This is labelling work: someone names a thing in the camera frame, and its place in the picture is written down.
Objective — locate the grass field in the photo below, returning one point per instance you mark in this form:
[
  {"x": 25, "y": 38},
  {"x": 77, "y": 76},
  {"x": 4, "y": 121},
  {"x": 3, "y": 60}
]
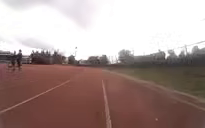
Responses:
[{"x": 176, "y": 78}]

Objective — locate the distant trees and buildings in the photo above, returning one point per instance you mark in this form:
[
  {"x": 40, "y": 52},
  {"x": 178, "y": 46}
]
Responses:
[{"x": 125, "y": 57}]

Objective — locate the red running track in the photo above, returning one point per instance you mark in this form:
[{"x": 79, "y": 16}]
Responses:
[{"x": 63, "y": 106}]

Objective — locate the person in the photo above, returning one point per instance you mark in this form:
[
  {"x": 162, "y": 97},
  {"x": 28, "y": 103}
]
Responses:
[
  {"x": 19, "y": 58},
  {"x": 13, "y": 60}
]

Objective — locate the light pole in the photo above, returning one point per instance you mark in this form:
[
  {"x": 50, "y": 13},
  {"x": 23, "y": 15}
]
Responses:
[{"x": 75, "y": 52}]

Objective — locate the row of dark trees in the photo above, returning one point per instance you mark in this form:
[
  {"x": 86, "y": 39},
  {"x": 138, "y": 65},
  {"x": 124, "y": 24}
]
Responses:
[{"x": 43, "y": 58}]

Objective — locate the pale kerb strip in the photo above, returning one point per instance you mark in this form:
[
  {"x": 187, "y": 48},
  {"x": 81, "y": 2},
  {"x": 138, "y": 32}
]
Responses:
[{"x": 190, "y": 97}]

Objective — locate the low long building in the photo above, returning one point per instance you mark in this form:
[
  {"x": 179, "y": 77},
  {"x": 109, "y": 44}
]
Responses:
[{"x": 3, "y": 56}]

